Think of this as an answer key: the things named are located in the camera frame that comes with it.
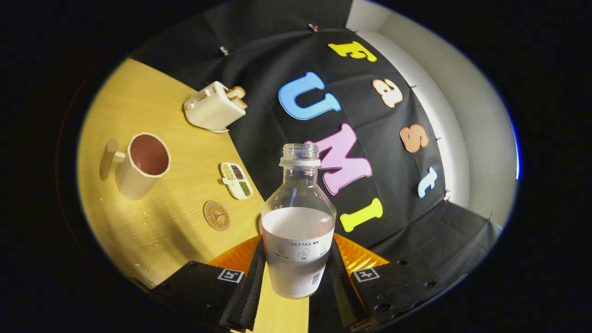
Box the clear juice bottle white label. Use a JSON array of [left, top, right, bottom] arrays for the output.
[[261, 143, 337, 299]]

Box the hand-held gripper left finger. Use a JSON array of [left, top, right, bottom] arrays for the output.
[[148, 235, 267, 333]]

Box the wooden table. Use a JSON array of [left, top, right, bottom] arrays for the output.
[[76, 58, 310, 333]]

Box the cream cup with wooden handle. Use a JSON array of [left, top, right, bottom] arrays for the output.
[[99, 133, 171, 200]]

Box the round wooden coaster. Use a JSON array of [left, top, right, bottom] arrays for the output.
[[203, 200, 231, 231]]

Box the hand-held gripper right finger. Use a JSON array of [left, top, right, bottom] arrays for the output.
[[326, 233, 468, 331]]

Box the cream toaster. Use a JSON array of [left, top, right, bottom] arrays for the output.
[[183, 81, 247, 132]]

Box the white divided snack dish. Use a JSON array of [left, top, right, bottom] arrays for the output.
[[219, 162, 254, 200]]

